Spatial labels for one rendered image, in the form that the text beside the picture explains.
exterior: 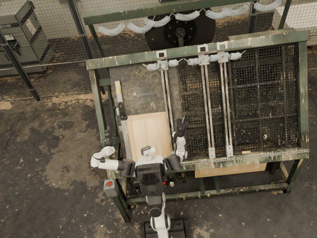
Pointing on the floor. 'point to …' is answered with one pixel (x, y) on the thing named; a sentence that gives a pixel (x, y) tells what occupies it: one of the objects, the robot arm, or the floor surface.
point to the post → (121, 209)
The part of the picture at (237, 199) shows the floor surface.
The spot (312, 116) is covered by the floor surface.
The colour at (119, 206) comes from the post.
